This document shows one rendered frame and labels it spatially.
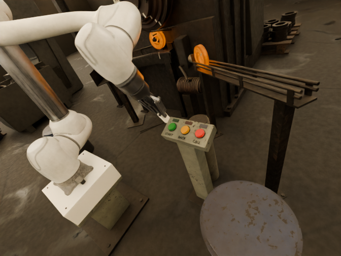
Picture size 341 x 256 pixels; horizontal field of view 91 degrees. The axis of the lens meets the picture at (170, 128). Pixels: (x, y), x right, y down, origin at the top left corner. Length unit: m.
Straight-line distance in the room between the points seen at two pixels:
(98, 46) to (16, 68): 0.54
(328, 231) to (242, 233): 0.62
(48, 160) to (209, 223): 0.75
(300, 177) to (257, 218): 0.69
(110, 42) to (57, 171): 0.70
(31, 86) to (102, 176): 0.53
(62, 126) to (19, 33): 0.49
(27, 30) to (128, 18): 0.30
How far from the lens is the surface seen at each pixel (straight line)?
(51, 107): 1.02
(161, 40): 1.56
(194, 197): 1.23
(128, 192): 1.43
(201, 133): 0.71
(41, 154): 0.97
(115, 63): 0.51
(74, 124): 1.05
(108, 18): 0.62
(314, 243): 1.19
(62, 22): 0.69
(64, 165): 1.00
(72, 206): 1.00
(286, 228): 0.71
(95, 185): 1.00
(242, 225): 0.70
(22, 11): 3.91
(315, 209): 1.26
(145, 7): 1.43
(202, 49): 1.15
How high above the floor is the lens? 1.09
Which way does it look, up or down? 38 degrees down
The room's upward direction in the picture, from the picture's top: 21 degrees counter-clockwise
